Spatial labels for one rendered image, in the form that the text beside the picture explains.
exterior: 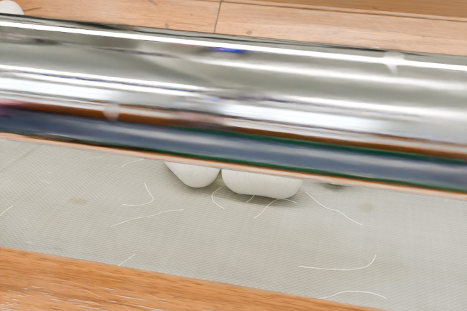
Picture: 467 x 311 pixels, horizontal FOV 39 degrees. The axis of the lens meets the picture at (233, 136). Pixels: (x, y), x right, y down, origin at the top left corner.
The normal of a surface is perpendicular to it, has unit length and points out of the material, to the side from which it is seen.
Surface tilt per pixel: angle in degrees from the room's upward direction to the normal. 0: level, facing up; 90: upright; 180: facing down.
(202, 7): 45
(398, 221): 0
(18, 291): 0
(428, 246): 0
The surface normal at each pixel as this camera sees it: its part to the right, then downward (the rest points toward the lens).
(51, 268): 0.04, -0.91
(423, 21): -0.14, -0.37
